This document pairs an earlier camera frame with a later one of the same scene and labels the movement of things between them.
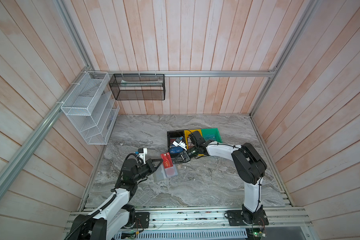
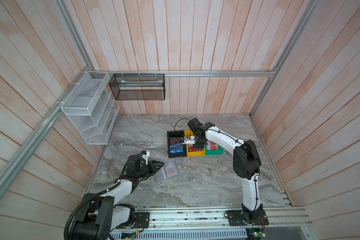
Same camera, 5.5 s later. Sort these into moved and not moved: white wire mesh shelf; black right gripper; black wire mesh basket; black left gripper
Moved: black right gripper
Not moved: white wire mesh shelf; black wire mesh basket; black left gripper
